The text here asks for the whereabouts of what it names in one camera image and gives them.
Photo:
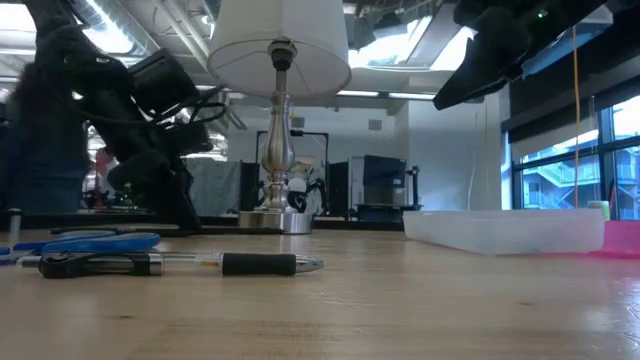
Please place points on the ceiling light strip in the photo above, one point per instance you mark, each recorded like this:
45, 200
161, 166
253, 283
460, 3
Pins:
400, 95

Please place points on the large window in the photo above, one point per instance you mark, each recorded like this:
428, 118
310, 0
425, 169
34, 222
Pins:
565, 175

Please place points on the white shade table lamp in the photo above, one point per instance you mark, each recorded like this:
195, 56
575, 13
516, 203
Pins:
277, 145

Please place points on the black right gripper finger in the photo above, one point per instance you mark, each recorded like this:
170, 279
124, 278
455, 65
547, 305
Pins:
475, 82

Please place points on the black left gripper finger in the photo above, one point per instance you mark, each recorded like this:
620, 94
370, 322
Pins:
180, 210

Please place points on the pen with black grip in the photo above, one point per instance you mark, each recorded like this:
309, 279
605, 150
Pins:
257, 264

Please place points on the grey covered cabinet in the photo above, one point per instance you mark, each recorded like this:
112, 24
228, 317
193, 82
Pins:
215, 187

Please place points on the clear plastic supply box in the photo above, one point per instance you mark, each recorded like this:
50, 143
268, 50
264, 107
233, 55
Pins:
500, 232

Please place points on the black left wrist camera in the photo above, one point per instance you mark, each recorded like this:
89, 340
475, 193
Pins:
160, 80

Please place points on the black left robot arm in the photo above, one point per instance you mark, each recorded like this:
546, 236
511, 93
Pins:
60, 60

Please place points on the black cabinet machine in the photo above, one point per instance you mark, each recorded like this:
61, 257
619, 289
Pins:
380, 185

